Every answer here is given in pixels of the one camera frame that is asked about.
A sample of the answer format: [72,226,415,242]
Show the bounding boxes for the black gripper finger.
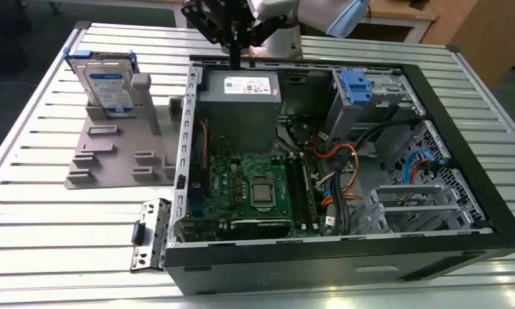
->
[180,0,238,70]
[235,14,287,70]

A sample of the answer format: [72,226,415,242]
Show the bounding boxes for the hard disk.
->
[63,48,139,118]

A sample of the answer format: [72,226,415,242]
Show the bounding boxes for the metal disk bay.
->
[367,183,487,233]

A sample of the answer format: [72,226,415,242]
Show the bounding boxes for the blue plastic drive latch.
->
[338,70,372,106]

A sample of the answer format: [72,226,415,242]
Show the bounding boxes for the grey power supply unit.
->
[195,70,283,156]

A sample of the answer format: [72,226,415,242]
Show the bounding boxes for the wooden desk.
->
[355,0,439,44]

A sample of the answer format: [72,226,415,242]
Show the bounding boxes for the metal drive cage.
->
[324,67,427,143]

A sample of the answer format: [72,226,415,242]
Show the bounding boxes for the grey parts rack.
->
[64,72,187,191]

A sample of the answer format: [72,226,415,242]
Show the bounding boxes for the green motherboard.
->
[187,153,327,241]

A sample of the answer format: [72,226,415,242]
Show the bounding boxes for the black RAM slot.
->
[284,153,304,227]
[300,153,322,227]

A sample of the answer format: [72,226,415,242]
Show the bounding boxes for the CPU socket with metal cover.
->
[247,175,280,211]

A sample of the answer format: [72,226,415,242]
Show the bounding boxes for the silver CPU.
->
[254,185,276,203]

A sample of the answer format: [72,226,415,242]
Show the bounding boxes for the wooden cabinet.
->
[425,0,515,88]

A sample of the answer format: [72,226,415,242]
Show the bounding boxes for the black graphics card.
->
[218,218,294,239]

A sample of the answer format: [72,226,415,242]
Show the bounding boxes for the black open PC case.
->
[163,54,515,297]

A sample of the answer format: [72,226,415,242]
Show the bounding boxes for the red and black wire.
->
[199,118,211,172]

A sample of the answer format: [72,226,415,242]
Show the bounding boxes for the orange power wire bundle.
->
[311,135,367,210]

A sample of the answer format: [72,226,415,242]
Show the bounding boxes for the blue flat data wire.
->
[402,148,450,186]

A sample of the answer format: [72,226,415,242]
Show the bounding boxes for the black cable bundle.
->
[328,117,418,236]

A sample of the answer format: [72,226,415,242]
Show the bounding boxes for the metal bracket with blue connector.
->
[129,198,173,274]

